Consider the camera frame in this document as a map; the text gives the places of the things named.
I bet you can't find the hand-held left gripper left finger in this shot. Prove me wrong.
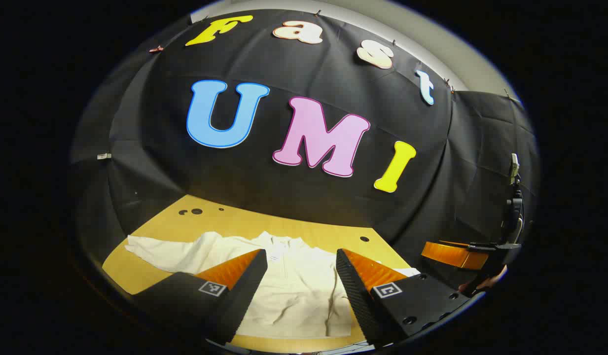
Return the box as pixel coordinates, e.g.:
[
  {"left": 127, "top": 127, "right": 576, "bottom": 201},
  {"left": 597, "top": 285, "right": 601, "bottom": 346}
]
[{"left": 131, "top": 249, "right": 268, "bottom": 346}]

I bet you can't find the black backdrop cloth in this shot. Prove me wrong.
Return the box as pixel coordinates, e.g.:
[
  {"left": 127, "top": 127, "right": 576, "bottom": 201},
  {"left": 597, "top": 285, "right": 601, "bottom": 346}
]
[{"left": 70, "top": 9, "right": 540, "bottom": 296}]

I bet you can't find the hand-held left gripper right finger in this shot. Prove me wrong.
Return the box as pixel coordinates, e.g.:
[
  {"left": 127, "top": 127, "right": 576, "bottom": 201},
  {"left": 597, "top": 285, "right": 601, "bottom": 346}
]
[{"left": 336, "top": 248, "right": 474, "bottom": 346}]

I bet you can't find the cream sweatshirt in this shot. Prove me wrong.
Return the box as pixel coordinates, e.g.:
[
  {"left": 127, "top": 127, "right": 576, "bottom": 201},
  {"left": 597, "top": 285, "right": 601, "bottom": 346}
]
[{"left": 125, "top": 231, "right": 422, "bottom": 339}]

